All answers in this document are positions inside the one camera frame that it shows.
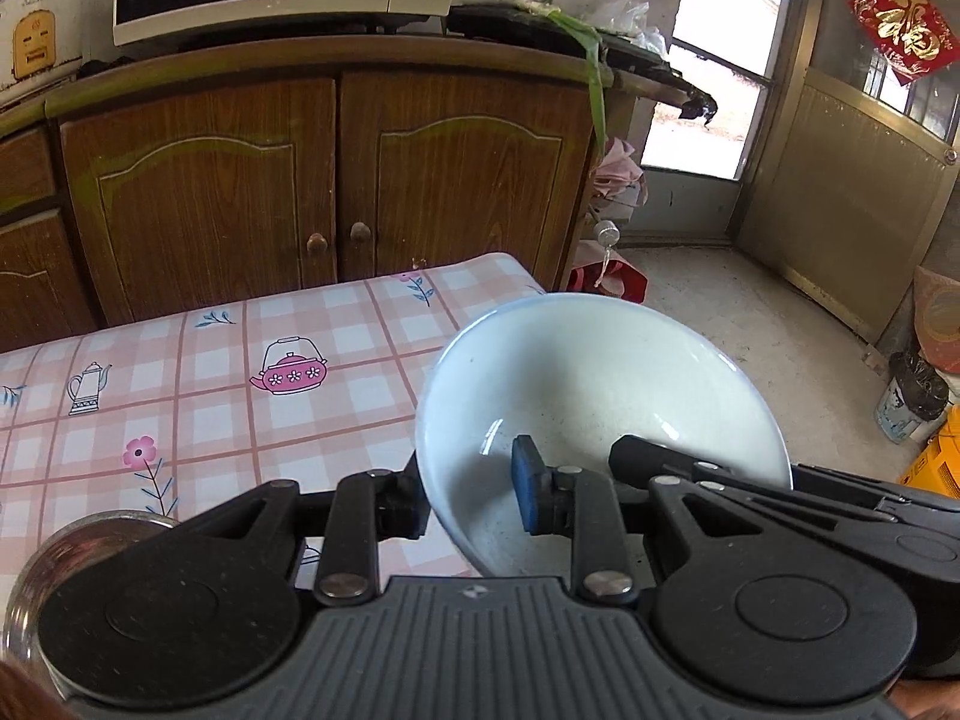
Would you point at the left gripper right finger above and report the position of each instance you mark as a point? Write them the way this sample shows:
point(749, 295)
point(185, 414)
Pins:
point(582, 507)

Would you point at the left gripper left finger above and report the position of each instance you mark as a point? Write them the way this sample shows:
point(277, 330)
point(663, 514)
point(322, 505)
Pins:
point(367, 508)

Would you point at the blue patterned white bowl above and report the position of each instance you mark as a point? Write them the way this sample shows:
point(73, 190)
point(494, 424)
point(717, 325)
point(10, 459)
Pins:
point(575, 372)

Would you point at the person's left hand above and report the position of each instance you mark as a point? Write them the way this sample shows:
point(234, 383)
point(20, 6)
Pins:
point(21, 699)

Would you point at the yellow plastic crate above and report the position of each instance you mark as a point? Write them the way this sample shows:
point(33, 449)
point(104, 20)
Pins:
point(937, 468)

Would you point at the white paint bucket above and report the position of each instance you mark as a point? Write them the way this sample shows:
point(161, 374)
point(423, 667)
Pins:
point(915, 394)

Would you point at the red gift bag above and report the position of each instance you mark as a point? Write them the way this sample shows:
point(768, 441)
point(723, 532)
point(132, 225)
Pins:
point(616, 278)

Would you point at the pink plaid tablecloth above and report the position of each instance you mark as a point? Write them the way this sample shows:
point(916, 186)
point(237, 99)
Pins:
point(178, 414)

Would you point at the brown wooden cabinet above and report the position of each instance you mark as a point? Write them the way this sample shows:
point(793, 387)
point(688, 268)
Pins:
point(210, 177)

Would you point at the metal framed door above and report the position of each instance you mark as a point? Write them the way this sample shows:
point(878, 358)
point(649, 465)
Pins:
point(855, 170)

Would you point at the green onion stalk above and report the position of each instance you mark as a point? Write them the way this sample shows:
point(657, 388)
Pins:
point(590, 41)

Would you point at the red fortune poster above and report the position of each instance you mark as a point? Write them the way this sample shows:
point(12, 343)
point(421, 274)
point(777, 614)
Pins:
point(912, 35)

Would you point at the white rice cooker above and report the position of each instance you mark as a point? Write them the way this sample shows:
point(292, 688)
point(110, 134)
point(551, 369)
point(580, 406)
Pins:
point(41, 45)

